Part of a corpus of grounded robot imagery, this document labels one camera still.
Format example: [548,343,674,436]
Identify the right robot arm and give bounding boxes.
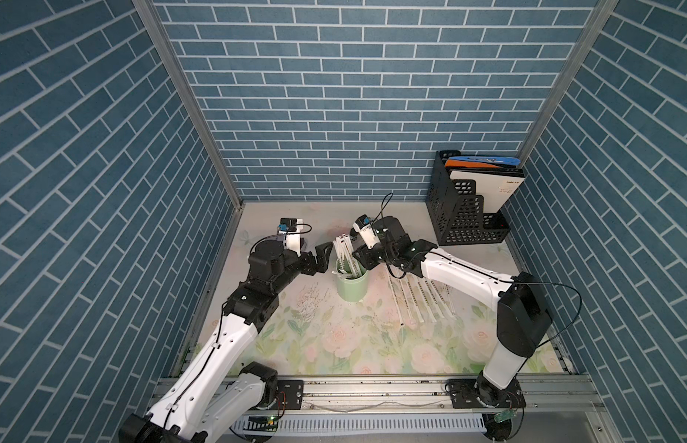
[351,215,552,405]

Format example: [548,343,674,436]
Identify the green cylindrical cup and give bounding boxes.
[335,260,369,303]

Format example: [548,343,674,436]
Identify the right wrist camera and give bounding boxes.
[350,214,380,250]

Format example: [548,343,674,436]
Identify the white vented cable duct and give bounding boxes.
[232,413,487,437]

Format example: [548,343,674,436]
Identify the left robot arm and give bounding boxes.
[118,239,334,442]

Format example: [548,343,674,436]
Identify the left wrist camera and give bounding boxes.
[278,218,304,256]

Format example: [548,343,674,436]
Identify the black mesh file holder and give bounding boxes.
[426,150,511,245]

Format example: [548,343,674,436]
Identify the wrapped straws in cup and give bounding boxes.
[334,234,363,280]

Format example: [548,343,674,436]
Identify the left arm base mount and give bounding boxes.
[249,378,305,413]

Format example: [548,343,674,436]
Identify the blue folder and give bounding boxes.
[445,156,520,169]

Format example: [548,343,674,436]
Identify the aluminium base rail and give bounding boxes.
[146,375,608,416]

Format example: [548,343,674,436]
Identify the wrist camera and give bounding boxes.
[278,218,304,256]
[350,214,380,250]

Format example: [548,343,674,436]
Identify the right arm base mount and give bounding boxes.
[443,376,526,409]

